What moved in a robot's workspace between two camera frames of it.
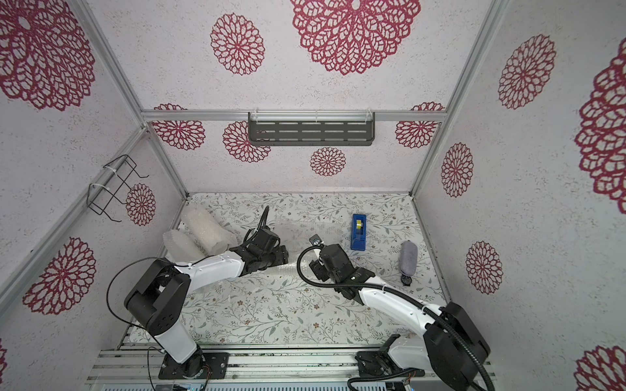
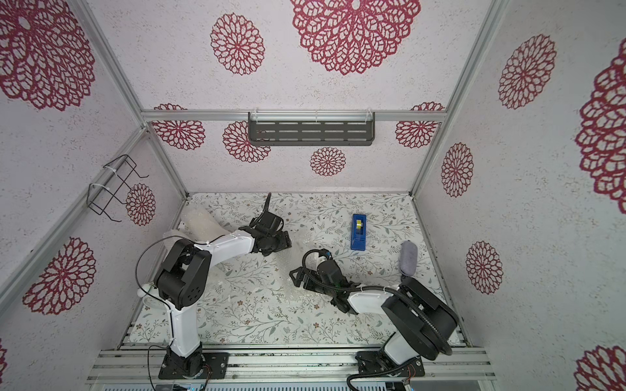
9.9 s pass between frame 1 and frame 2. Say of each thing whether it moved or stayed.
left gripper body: moved
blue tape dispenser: stayed
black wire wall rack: stayed
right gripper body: moved
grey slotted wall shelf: stayed
